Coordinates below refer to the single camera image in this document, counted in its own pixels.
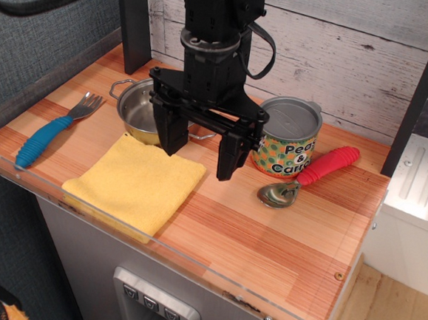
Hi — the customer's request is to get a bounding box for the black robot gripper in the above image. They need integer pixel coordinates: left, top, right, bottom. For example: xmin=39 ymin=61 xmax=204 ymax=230
xmin=149 ymin=35 xmax=274 ymax=181

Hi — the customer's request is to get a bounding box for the blue handled metal fork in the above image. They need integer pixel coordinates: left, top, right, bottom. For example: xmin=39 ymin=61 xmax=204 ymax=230
xmin=15 ymin=92 xmax=103 ymax=168

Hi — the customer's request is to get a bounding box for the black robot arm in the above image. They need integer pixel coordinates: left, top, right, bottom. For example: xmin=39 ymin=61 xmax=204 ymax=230
xmin=149 ymin=0 xmax=276 ymax=181

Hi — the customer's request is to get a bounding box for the yellow cloth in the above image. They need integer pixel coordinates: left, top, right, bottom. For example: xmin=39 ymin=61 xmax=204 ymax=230
xmin=62 ymin=133 xmax=206 ymax=244

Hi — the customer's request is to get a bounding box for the small steel pot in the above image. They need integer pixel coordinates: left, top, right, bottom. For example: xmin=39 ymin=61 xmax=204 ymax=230
xmin=105 ymin=74 xmax=221 ymax=152

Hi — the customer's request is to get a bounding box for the peas and carrots can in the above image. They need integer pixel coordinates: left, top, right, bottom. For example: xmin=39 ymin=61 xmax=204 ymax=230
xmin=251 ymin=96 xmax=322 ymax=179

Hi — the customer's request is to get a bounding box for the clear acrylic edge guard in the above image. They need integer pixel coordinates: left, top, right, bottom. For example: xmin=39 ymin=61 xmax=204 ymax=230
xmin=0 ymin=144 xmax=390 ymax=320

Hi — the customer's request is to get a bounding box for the grey toy fridge dispenser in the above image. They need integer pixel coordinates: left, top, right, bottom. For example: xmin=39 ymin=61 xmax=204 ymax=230
xmin=113 ymin=267 xmax=201 ymax=320

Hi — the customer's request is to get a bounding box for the white toy sink unit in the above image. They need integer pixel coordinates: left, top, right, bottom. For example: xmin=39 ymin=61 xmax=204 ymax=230
xmin=358 ymin=48 xmax=428 ymax=296

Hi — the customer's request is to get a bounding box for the orange object bottom left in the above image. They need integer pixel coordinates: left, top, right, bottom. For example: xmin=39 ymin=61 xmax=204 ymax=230
xmin=4 ymin=304 xmax=30 ymax=320

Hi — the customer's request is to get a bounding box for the red handled metal spoon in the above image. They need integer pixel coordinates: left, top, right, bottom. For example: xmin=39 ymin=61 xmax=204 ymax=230
xmin=257 ymin=146 xmax=361 ymax=209

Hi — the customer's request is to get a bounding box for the dark grey left post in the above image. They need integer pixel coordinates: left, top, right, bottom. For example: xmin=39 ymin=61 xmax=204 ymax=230
xmin=118 ymin=0 xmax=152 ymax=74

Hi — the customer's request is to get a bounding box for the dark grey post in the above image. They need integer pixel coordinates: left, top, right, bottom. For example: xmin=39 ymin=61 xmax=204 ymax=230
xmin=118 ymin=0 xmax=152 ymax=74
xmin=381 ymin=62 xmax=428 ymax=177

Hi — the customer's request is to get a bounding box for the dark grey right post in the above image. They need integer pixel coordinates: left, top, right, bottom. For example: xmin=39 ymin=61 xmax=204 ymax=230
xmin=381 ymin=62 xmax=428 ymax=177

